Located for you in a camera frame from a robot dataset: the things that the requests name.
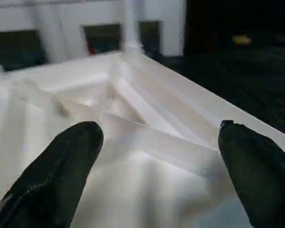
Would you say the white glass-door cabinet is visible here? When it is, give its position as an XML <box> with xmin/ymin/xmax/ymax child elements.
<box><xmin>0</xmin><ymin>0</ymin><xmax>187</xmax><ymax>72</ymax></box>

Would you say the white plastic table top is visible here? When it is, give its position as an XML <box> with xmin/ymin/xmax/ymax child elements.
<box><xmin>0</xmin><ymin>51</ymin><xmax>285</xmax><ymax>228</ymax></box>

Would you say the small tan label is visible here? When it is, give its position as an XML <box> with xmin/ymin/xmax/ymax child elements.
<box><xmin>232</xmin><ymin>35</ymin><xmax>252</xmax><ymax>45</ymax></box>

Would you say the black work mat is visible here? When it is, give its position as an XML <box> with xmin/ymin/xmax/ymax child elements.
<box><xmin>142</xmin><ymin>45</ymin><xmax>285</xmax><ymax>141</ymax></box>

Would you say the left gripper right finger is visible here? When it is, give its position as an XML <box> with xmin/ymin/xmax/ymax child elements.
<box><xmin>218</xmin><ymin>120</ymin><xmax>285</xmax><ymax>228</ymax></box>

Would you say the large black case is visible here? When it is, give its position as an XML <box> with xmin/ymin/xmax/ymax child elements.
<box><xmin>184</xmin><ymin>0</ymin><xmax>285</xmax><ymax>57</ymax></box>

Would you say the white plastic table leg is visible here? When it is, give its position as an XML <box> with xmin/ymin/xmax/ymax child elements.
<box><xmin>124</xmin><ymin>0</ymin><xmax>143</xmax><ymax>52</ymax></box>

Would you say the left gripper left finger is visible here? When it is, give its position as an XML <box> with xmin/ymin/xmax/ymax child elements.
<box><xmin>0</xmin><ymin>121</ymin><xmax>105</xmax><ymax>228</ymax></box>

